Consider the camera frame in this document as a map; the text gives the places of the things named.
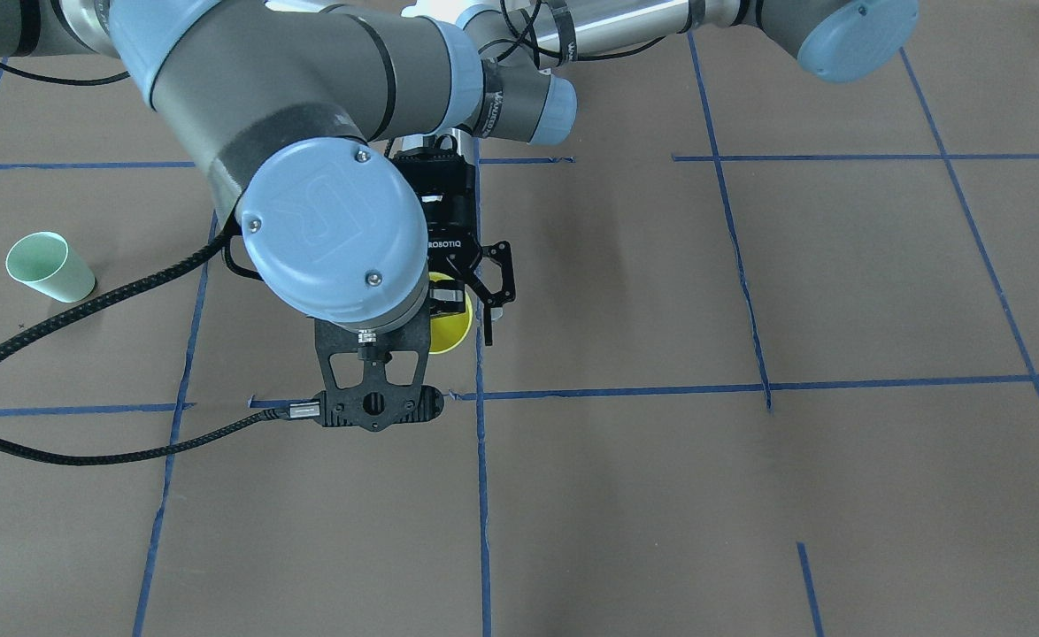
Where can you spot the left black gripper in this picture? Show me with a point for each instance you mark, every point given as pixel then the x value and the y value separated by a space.
pixel 450 217

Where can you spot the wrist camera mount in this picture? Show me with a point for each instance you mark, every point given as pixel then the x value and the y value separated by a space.
pixel 436 172
pixel 376 402

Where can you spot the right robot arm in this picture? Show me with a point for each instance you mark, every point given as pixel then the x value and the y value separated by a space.
pixel 278 110

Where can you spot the green paper cup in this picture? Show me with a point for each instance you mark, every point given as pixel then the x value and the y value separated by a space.
pixel 46 263

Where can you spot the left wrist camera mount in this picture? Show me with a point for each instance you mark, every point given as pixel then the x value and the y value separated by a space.
pixel 436 172

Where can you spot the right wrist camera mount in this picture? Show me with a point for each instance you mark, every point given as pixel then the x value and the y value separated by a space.
pixel 376 402

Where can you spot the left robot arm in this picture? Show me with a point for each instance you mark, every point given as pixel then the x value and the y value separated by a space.
pixel 836 41

